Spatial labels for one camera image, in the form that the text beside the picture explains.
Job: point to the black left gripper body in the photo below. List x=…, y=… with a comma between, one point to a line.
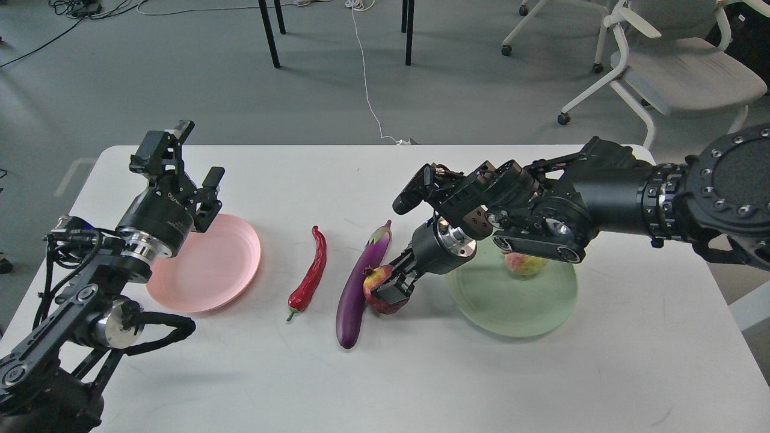
x=165, y=219

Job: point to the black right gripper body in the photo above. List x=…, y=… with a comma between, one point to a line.
x=436, y=247

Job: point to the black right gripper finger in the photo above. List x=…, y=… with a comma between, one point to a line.
x=392, y=284

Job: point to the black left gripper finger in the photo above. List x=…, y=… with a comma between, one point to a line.
x=159, y=158
x=208, y=193

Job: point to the red pomegranate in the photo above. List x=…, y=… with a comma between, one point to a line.
x=368, y=295

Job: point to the purple eggplant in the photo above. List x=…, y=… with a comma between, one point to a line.
x=350, y=308

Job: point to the red chili pepper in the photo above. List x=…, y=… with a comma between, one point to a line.
x=302, y=296

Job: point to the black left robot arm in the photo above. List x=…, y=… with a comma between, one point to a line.
x=53, y=380

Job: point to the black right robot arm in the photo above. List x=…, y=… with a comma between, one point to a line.
x=717, y=201

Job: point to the green plate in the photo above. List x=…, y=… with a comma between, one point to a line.
x=498, y=301

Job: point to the pink plate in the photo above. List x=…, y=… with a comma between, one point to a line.
x=211, y=268

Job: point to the black table leg left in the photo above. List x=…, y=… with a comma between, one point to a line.
x=267, y=25

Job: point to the black table leg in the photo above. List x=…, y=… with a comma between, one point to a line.
x=280, y=18
x=407, y=28
x=267, y=25

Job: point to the black table leg rear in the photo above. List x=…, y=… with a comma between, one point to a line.
x=280, y=18

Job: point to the black table leg right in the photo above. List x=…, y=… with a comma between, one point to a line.
x=407, y=28

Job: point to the grey white office chair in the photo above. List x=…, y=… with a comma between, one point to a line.
x=672, y=57

